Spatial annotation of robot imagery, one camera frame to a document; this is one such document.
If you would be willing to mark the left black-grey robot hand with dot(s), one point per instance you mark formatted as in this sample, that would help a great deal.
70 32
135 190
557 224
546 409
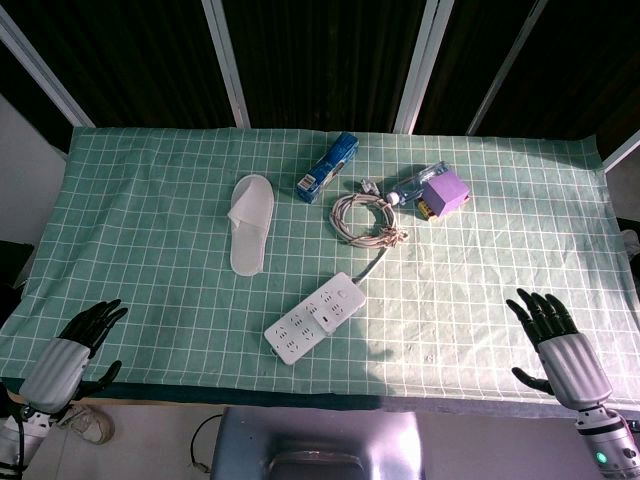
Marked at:
55 367

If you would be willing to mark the right black-grey robot hand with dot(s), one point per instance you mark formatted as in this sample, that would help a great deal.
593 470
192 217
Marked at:
575 365

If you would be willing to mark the white charger plug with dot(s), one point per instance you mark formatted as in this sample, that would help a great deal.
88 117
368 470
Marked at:
327 318

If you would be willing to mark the white power strip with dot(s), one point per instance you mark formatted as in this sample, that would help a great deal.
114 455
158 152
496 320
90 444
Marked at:
305 325

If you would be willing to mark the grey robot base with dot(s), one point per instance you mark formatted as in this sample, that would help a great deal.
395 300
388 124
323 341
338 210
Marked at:
320 445

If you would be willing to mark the white sneaker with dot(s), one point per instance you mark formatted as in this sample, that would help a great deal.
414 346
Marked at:
90 425

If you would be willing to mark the green checked tablecloth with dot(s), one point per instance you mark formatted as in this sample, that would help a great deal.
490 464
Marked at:
150 225

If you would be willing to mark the yellow item under purple box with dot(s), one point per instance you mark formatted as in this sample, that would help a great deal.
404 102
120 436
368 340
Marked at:
426 210

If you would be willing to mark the purple box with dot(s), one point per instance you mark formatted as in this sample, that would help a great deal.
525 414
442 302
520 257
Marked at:
446 192

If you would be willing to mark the clear plastic water bottle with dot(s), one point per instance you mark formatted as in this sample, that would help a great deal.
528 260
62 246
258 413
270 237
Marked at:
412 187

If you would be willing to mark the white disposable slipper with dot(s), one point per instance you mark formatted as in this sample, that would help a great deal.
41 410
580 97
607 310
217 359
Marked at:
248 220

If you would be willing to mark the blue cardboard box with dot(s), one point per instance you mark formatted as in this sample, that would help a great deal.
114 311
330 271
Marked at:
327 167

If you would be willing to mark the white window frame post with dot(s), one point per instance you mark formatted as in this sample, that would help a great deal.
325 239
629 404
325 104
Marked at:
622 150
227 65
45 75
422 65
505 70

